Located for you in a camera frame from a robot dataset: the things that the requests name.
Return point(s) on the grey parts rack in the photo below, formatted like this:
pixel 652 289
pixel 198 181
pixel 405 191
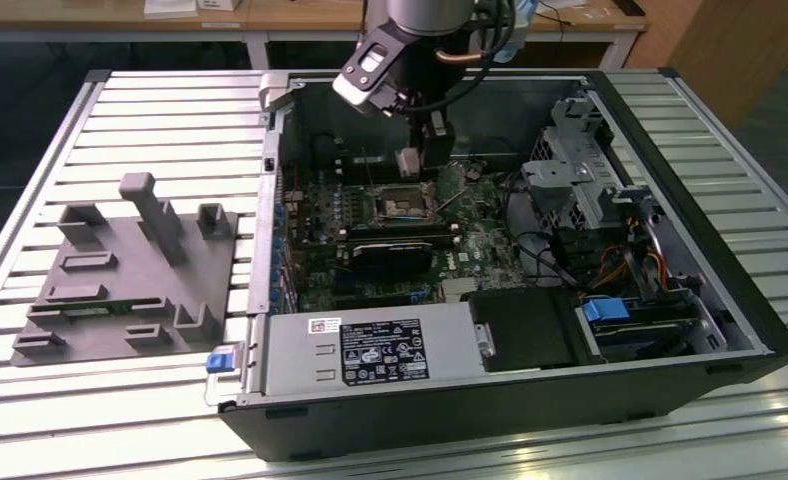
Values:
pixel 134 300

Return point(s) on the black graphics card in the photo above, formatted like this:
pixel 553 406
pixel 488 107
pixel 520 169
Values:
pixel 394 260

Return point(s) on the green motherboard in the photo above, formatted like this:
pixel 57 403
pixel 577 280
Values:
pixel 481 250

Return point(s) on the blue case latch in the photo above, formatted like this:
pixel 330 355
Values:
pixel 220 361

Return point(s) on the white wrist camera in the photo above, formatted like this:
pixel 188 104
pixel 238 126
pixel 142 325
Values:
pixel 368 65

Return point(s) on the silver CPU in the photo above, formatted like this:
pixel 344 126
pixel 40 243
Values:
pixel 408 161

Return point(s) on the black open PC case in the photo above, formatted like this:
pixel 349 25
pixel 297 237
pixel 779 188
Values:
pixel 435 425

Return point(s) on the wooden cabinet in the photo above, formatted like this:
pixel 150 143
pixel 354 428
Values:
pixel 735 50

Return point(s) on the black plastic shroud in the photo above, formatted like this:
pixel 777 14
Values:
pixel 528 330

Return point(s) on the black RAM slot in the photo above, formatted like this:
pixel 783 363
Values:
pixel 368 160

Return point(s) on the small silver heatsink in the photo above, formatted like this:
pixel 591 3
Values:
pixel 457 290

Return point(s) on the wooden desk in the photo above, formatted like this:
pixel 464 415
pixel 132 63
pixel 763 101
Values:
pixel 101 22

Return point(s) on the blue disk carrier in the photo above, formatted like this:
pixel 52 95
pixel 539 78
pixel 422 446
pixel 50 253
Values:
pixel 604 311

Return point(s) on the metal drive cage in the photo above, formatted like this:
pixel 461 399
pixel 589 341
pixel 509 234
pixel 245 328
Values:
pixel 568 185

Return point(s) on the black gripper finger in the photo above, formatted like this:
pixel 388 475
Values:
pixel 437 150

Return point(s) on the silver power supply unit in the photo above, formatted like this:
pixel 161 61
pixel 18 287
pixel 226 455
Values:
pixel 301 360

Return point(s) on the white box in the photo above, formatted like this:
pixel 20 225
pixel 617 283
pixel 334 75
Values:
pixel 168 7

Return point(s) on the CPU socket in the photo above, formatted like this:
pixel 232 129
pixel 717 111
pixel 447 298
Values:
pixel 401 205

